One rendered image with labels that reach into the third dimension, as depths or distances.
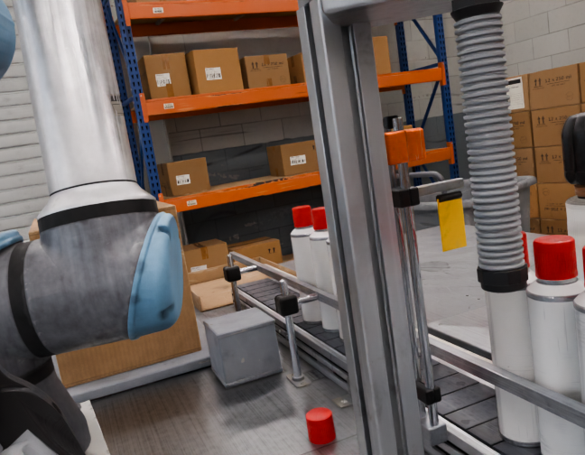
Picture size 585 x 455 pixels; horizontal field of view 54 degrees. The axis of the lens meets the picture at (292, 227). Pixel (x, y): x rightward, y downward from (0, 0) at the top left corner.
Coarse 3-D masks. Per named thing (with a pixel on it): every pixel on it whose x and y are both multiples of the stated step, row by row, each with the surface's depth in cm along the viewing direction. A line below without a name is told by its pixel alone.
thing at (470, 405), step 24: (240, 288) 135; (264, 288) 131; (288, 288) 128; (336, 336) 93; (432, 360) 78; (456, 384) 71; (480, 384) 70; (456, 408) 65; (480, 408) 64; (480, 432) 59
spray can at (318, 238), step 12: (312, 216) 94; (324, 216) 93; (324, 228) 93; (312, 240) 94; (324, 240) 93; (312, 252) 94; (324, 252) 93; (324, 264) 93; (324, 276) 94; (324, 288) 94; (324, 312) 95; (336, 312) 94; (324, 324) 96; (336, 324) 95
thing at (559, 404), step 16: (240, 256) 129; (272, 272) 110; (304, 288) 95; (336, 304) 85; (416, 336) 66; (432, 352) 63; (448, 352) 60; (464, 352) 59; (464, 368) 58; (480, 368) 56; (496, 368) 55; (496, 384) 54; (512, 384) 52; (528, 384) 51; (528, 400) 50; (544, 400) 48; (560, 400) 47; (560, 416) 47; (576, 416) 45
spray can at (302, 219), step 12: (300, 216) 99; (300, 228) 99; (312, 228) 99; (300, 240) 99; (300, 252) 99; (300, 264) 100; (312, 264) 99; (300, 276) 100; (312, 276) 99; (312, 312) 100
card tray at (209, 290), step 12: (240, 264) 171; (264, 264) 170; (276, 264) 160; (192, 276) 166; (204, 276) 168; (216, 276) 169; (252, 276) 165; (264, 276) 163; (192, 288) 162; (204, 288) 160; (216, 288) 158; (228, 288) 156; (204, 300) 147; (216, 300) 145; (228, 300) 144
